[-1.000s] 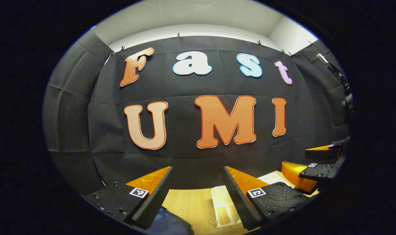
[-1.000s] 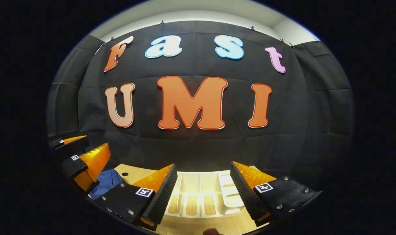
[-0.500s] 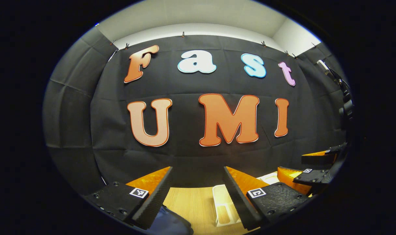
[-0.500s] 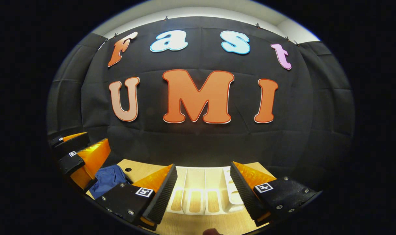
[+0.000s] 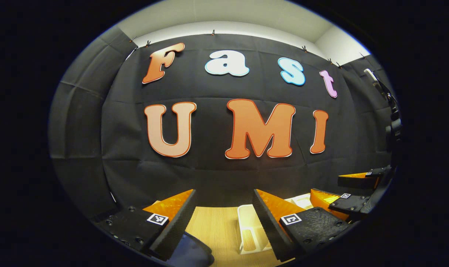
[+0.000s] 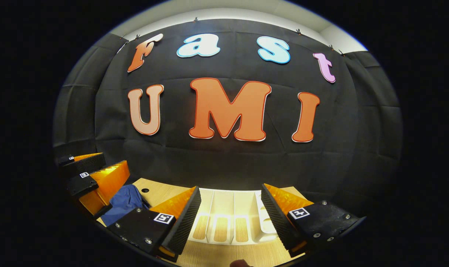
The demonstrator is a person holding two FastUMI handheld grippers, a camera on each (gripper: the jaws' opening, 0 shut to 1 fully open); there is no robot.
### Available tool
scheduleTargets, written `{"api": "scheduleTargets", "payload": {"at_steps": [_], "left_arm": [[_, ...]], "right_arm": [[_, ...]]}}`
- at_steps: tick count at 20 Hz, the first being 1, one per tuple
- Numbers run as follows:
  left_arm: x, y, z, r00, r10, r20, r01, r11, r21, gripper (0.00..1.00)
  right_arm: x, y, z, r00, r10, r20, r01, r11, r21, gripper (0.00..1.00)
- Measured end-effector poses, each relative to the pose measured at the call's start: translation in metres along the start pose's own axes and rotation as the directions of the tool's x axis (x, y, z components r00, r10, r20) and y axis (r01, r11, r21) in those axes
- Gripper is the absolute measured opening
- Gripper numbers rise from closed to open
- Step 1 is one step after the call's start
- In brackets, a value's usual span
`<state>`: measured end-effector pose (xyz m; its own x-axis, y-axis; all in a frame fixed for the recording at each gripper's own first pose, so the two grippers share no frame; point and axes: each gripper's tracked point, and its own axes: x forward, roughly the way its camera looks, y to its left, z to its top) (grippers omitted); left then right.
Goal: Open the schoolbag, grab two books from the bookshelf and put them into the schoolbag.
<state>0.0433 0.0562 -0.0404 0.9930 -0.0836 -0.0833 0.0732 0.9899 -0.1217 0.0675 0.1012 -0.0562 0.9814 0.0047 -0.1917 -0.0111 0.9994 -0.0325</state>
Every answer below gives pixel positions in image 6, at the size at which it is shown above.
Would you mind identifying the blue schoolbag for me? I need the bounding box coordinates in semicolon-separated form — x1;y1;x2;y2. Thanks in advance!
100;184;149;227

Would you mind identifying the white bookshelf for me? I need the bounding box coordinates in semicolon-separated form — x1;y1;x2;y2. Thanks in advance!
187;188;284;245

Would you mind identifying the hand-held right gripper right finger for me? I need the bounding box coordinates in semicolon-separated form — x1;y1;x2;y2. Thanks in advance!
261;183;366;258

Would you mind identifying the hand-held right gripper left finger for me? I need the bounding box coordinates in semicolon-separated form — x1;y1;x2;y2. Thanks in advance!
108;186;202;262

